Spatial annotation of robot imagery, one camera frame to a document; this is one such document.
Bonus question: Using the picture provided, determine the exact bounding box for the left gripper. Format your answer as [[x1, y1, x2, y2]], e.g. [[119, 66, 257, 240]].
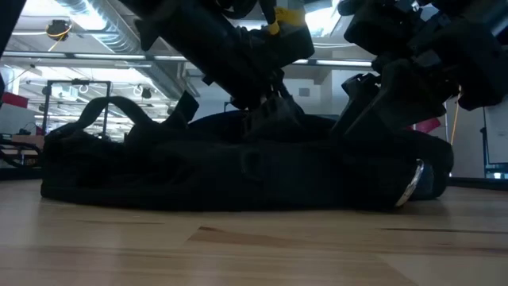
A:
[[170, 27, 306, 140]]

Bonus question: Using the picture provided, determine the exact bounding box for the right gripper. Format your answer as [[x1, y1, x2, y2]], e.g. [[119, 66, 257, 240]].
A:
[[331, 23, 464, 142]]

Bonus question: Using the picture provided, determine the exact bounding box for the black backpack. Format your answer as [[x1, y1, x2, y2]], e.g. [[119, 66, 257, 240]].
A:
[[39, 95, 456, 212]]

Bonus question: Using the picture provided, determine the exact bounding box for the long ceiling tube light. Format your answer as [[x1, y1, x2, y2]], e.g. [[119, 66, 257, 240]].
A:
[[292, 58, 375, 68], [0, 50, 188, 63]]

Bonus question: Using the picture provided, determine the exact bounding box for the red panel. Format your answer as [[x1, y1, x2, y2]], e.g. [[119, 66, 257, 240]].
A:
[[408, 118, 442, 134]]

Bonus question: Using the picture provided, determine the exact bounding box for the silver curved metal rim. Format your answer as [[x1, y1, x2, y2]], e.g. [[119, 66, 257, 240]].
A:
[[394, 158, 425, 209]]

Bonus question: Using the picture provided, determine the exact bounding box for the whiteboard on stand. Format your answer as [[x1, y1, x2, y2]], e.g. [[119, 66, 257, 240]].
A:
[[481, 99, 508, 180]]

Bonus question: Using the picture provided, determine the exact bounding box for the wooden workbench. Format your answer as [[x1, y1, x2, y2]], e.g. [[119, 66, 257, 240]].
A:
[[0, 133, 45, 180]]

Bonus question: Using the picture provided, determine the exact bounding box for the white cabinet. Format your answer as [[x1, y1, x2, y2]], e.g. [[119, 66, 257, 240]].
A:
[[0, 103, 40, 136]]

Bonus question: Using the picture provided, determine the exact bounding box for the red box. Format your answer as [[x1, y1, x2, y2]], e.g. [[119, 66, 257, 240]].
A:
[[0, 91, 30, 110]]

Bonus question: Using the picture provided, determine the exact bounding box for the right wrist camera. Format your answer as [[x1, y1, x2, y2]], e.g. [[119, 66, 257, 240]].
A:
[[343, 0, 421, 56]]

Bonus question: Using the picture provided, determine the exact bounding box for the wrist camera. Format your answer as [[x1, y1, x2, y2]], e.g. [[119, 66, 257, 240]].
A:
[[253, 23, 316, 68], [343, 0, 421, 56]]

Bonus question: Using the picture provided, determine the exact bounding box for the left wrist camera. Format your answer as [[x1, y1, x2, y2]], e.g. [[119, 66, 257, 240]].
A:
[[253, 23, 316, 68]]

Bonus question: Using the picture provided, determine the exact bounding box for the yellow hanging cable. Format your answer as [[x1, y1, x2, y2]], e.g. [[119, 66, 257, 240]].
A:
[[449, 90, 462, 146]]

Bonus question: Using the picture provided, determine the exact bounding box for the yellow cable tag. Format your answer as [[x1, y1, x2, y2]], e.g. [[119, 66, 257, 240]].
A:
[[268, 6, 307, 36]]

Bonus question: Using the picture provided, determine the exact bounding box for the silver ribbed ceiling duct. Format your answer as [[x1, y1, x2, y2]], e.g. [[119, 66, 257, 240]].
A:
[[55, 0, 202, 99]]

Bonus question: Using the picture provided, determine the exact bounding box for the black metal workstation frame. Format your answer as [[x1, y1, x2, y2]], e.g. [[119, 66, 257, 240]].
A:
[[41, 78, 113, 138]]

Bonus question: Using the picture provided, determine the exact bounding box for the yellow hanging cord reel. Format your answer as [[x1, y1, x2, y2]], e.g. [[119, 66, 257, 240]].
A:
[[44, 18, 73, 42]]

